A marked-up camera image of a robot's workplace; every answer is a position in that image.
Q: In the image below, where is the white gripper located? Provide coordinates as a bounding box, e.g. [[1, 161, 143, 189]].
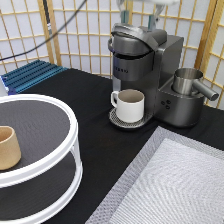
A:
[[117, 0, 180, 31]]

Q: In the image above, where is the grey pod coffee machine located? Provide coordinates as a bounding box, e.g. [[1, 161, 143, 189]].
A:
[[108, 23, 204, 128]]

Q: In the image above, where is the white ceramic coffee mug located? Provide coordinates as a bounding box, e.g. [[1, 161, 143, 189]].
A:
[[111, 89, 145, 123]]

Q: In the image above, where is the wooden shoji screen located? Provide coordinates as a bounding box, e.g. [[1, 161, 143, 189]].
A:
[[0, 0, 224, 110]]

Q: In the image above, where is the steel milk frother jug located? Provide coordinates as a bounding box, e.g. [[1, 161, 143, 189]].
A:
[[172, 68, 219, 101]]

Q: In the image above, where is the blue ribbed mat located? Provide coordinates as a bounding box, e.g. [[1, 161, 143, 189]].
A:
[[2, 60, 66, 94]]

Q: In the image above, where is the grey woven placemat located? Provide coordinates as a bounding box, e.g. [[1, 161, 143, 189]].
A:
[[85, 127, 224, 224]]

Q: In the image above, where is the white two-tier round shelf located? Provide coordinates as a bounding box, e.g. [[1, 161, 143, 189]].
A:
[[0, 94, 83, 224]]

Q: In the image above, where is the tan ceramic cup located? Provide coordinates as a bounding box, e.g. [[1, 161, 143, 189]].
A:
[[0, 126, 21, 170]]

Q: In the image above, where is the black cable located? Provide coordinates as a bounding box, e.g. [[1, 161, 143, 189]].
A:
[[0, 0, 88, 63]]

